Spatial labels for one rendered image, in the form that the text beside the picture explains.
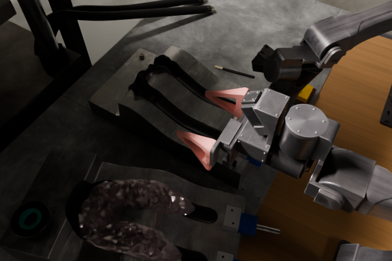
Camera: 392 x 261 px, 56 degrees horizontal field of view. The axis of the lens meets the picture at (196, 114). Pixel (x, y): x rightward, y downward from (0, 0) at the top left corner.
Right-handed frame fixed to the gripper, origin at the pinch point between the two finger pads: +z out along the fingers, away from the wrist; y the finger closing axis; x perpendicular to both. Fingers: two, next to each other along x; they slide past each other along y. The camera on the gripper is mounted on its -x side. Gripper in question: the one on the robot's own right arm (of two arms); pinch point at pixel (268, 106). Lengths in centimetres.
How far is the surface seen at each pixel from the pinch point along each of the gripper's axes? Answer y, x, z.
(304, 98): -18.5, 8.5, 6.3
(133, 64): -1.1, -39.9, 23.0
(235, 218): 27.6, 8.8, 6.8
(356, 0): -165, 15, 46
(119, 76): 5.1, -40.3, 23.9
